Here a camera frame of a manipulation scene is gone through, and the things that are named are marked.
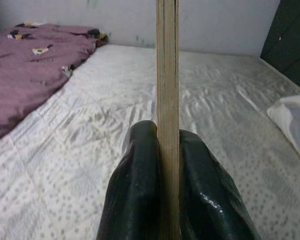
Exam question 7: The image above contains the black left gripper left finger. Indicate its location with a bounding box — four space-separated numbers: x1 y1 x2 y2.
96 119 163 240

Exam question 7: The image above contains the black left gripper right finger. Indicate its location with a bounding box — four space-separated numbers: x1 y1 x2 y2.
178 128 262 240

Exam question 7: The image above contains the white pillow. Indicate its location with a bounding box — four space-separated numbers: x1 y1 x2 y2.
266 92 300 163

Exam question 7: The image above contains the colourful children's book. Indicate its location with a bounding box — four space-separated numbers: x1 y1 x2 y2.
155 0 181 240

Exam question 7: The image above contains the white quilted mattress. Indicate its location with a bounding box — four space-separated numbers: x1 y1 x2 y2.
0 44 300 240

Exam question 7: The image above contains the mauve cartoon print blanket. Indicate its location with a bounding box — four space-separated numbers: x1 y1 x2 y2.
0 21 110 148

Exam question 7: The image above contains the dark tufted headboard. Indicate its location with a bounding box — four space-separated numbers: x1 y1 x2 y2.
260 0 300 92

